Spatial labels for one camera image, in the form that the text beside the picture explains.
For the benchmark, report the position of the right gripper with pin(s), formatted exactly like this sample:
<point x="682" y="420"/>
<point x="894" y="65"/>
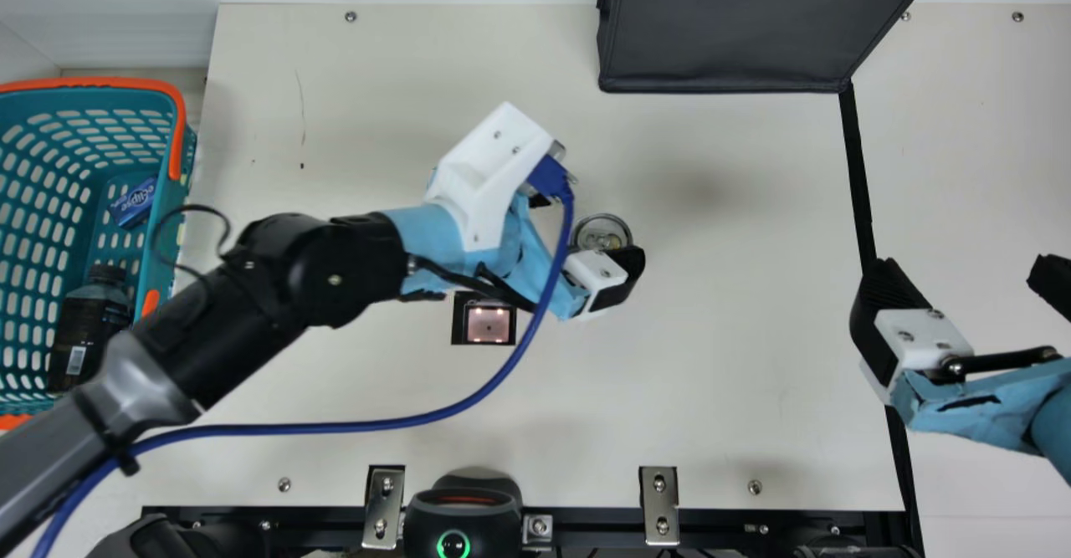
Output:
<point x="987" y="407"/>

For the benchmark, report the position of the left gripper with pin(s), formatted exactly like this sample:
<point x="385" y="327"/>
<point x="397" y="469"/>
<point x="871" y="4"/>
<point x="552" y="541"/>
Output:
<point x="435" y="244"/>

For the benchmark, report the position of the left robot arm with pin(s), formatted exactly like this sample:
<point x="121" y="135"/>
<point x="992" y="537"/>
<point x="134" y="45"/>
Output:
<point x="276" y="282"/>

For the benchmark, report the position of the purple can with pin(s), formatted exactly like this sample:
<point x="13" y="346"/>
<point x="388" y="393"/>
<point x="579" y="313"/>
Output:
<point x="602" y="230"/>

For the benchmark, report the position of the small square scanner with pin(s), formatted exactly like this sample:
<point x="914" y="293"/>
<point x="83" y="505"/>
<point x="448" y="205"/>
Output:
<point x="489" y="324"/>

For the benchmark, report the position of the teal shopping basket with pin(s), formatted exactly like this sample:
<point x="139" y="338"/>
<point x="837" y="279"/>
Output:
<point x="50" y="165"/>

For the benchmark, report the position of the black strip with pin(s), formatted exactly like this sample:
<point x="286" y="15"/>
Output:
<point x="858" y="173"/>

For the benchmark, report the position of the black device with green light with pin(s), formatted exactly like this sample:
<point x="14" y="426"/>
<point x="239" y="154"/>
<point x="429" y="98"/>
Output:
<point x="464" y="516"/>

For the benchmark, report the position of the blue rectangular tin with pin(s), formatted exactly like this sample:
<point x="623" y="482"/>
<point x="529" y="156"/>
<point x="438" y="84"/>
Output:
<point x="134" y="201"/>

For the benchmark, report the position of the dark coffee bottle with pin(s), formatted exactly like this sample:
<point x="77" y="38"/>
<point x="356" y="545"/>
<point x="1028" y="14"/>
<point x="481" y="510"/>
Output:
<point x="84" y="324"/>

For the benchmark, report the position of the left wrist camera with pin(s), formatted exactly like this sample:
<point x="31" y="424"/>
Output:
<point x="489" y="173"/>

